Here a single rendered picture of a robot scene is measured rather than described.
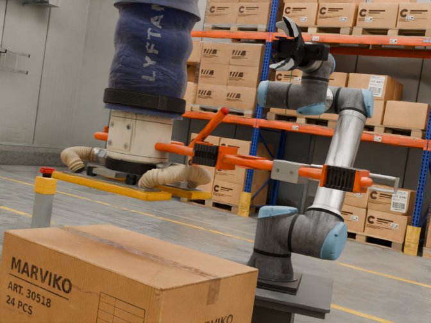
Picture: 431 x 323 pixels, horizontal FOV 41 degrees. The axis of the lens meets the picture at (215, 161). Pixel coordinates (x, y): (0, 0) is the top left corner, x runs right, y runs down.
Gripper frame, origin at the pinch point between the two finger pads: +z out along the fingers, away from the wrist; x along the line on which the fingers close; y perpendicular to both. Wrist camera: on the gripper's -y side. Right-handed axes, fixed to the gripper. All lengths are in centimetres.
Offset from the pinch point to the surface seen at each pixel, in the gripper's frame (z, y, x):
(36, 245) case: 42, 41, -64
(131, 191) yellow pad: 37, 15, -45
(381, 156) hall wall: -820, 209, -27
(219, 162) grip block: 26.8, -1.8, -34.8
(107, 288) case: 43, 14, -68
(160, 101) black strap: 28.3, 17.5, -21.9
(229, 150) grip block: 22.6, -1.9, -31.6
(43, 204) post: -25, 115, -69
